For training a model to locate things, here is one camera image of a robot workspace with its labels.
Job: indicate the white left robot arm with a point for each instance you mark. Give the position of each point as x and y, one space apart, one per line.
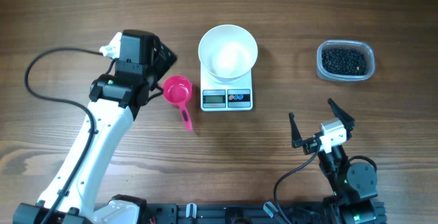
71 196

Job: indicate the pink measuring scoop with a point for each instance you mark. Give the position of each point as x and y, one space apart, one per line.
178 92

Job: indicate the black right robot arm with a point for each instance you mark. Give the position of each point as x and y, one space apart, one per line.
353 180

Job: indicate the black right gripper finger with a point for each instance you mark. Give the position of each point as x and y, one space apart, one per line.
297 140
347 120

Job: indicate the clear plastic container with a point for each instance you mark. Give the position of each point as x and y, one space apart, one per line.
347 44

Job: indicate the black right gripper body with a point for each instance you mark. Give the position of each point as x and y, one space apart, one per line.
337 155

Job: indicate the white bowl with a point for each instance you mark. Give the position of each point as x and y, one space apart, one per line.
227 52

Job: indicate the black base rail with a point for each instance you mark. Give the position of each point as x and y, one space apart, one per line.
301 212

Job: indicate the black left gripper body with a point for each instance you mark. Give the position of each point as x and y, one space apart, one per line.
161 64

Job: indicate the white digital kitchen scale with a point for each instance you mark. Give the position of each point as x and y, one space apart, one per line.
226 95

